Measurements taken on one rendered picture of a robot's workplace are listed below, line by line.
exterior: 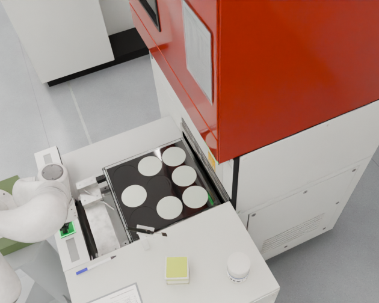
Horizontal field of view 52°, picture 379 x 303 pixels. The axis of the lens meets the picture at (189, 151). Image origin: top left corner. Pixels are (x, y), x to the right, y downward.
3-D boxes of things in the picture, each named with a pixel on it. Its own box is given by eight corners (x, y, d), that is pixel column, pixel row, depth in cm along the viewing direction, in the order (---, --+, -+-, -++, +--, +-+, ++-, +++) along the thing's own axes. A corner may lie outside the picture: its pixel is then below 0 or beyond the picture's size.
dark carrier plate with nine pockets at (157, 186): (181, 140, 168) (181, 140, 167) (217, 204, 148) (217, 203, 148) (106, 170, 161) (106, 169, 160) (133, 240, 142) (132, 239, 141)
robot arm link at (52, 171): (41, 210, 119) (72, 206, 121) (33, 185, 109) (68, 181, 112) (40, 189, 124) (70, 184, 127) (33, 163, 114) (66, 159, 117)
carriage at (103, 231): (97, 181, 163) (95, 178, 161) (124, 257, 142) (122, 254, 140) (79, 189, 161) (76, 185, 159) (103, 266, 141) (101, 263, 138)
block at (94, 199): (101, 194, 156) (99, 190, 153) (103, 201, 154) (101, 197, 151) (82, 202, 154) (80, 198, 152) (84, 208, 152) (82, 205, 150)
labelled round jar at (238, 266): (242, 259, 128) (243, 247, 120) (252, 278, 124) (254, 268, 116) (222, 268, 126) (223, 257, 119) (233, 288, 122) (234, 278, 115)
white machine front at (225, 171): (160, 87, 199) (149, 20, 167) (234, 216, 153) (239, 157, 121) (154, 89, 198) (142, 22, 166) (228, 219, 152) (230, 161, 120)
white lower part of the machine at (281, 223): (260, 139, 278) (274, 47, 213) (330, 234, 232) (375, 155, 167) (170, 175, 264) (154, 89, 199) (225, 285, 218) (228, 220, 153)
